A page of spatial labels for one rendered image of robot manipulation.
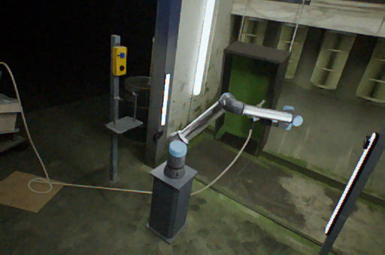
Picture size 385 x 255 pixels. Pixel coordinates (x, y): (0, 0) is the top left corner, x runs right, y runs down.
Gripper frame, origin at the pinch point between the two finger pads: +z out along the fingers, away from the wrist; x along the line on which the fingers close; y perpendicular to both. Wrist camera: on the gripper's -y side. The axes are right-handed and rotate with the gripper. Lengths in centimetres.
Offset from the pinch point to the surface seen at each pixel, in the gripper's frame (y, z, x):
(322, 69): -30, -49, 132
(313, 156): 88, -66, 117
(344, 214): 32, -86, -56
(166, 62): -37, 98, -8
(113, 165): 76, 130, -63
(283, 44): -55, 7, 137
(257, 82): -17, 13, 56
